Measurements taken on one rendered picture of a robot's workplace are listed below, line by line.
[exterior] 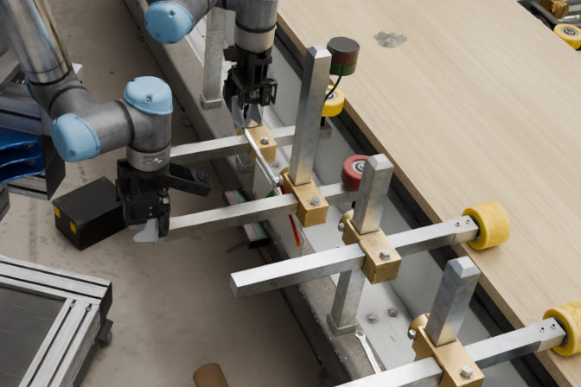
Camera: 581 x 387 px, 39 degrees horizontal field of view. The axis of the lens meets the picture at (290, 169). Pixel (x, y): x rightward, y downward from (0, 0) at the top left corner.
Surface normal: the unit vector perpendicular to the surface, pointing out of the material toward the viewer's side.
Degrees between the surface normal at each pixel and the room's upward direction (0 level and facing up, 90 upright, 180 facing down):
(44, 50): 91
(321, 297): 0
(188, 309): 0
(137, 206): 90
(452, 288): 90
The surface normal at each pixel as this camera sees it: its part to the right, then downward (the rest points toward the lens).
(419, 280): -0.91, 0.18
